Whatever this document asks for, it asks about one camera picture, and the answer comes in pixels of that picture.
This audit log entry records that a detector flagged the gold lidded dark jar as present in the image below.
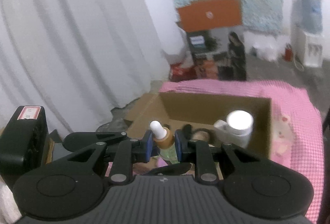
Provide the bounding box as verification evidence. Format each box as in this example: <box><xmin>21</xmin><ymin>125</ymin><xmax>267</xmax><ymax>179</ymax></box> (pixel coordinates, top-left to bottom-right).
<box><xmin>191</xmin><ymin>129</ymin><xmax>214</xmax><ymax>145</ymax></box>

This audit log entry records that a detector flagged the green dropper bottle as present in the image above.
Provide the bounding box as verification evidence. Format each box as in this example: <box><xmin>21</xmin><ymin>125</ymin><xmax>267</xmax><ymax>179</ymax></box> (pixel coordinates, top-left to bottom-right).
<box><xmin>149</xmin><ymin>121</ymin><xmax>179</xmax><ymax>164</ymax></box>

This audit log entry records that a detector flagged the white lidded plastic bottle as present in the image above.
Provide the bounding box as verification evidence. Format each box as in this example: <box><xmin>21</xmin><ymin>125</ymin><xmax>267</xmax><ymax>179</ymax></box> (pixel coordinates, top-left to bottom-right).
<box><xmin>226</xmin><ymin>110</ymin><xmax>254</xmax><ymax>148</ymax></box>

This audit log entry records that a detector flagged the short black cylinder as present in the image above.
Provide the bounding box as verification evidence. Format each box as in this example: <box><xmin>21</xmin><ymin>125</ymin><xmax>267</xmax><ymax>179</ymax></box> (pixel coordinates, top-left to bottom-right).
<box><xmin>182</xmin><ymin>124</ymin><xmax>192</xmax><ymax>140</ymax></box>

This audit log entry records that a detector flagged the brown cardboard box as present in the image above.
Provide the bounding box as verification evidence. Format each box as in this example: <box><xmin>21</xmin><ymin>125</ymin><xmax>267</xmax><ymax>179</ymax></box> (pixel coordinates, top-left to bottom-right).
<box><xmin>124</xmin><ymin>92</ymin><xmax>273</xmax><ymax>181</ymax></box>

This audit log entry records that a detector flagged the red snack package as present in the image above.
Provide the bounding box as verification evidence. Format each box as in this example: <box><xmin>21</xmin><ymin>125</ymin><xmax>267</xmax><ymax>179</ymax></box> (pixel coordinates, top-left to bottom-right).
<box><xmin>168</xmin><ymin>63</ymin><xmax>197</xmax><ymax>82</ymax></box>

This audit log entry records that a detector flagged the orange Philips product box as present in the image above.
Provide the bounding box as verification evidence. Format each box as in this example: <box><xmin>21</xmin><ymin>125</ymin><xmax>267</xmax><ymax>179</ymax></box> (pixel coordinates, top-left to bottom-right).
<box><xmin>177</xmin><ymin>0</ymin><xmax>247</xmax><ymax>81</ymax></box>

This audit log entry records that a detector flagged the white plastic bag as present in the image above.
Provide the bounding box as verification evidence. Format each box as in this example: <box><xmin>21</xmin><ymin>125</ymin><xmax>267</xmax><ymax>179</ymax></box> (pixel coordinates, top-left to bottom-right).
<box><xmin>250</xmin><ymin>43</ymin><xmax>279</xmax><ymax>62</ymax></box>

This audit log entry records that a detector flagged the white curtain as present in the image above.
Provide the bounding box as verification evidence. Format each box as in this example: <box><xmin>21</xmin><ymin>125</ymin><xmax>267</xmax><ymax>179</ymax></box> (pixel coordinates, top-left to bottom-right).
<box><xmin>1</xmin><ymin>0</ymin><xmax>186</xmax><ymax>136</ymax></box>

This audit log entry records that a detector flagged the red thermos bottle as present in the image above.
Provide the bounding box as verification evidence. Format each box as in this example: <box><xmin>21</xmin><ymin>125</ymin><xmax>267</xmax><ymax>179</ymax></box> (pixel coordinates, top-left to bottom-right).
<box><xmin>284</xmin><ymin>43</ymin><xmax>294</xmax><ymax>62</ymax></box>

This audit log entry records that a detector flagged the white water dispenser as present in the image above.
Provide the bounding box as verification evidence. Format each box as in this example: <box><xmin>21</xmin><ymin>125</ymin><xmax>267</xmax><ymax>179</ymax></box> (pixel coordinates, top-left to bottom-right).
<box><xmin>293</xmin><ymin>24</ymin><xmax>324</xmax><ymax>68</ymax></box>

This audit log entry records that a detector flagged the blue water jug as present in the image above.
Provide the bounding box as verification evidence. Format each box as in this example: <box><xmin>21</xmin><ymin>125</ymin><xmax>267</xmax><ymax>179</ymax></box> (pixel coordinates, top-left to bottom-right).
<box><xmin>299</xmin><ymin>0</ymin><xmax>323</xmax><ymax>34</ymax></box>

